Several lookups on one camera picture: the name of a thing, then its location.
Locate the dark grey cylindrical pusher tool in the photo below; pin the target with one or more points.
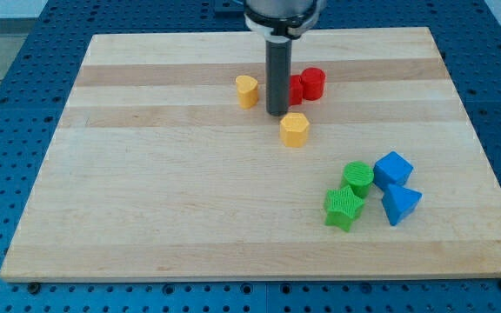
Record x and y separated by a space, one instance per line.
278 76

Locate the green cylinder block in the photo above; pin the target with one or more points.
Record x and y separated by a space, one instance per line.
359 176

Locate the red star block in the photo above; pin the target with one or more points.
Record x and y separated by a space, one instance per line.
296 90

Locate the yellow hexagon block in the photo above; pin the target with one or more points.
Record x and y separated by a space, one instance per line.
294 129

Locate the red cylinder block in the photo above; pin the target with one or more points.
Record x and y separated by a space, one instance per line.
313 81

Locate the green star block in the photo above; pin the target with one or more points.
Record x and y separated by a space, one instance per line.
342 208

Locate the yellow heart block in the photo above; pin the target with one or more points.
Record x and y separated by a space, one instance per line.
247 91

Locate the blue cube block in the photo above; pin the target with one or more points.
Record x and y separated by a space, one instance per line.
391 169

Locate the blue triangle block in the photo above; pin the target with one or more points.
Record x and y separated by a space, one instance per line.
399 202

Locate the light wooden board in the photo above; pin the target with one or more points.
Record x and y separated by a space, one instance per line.
155 173

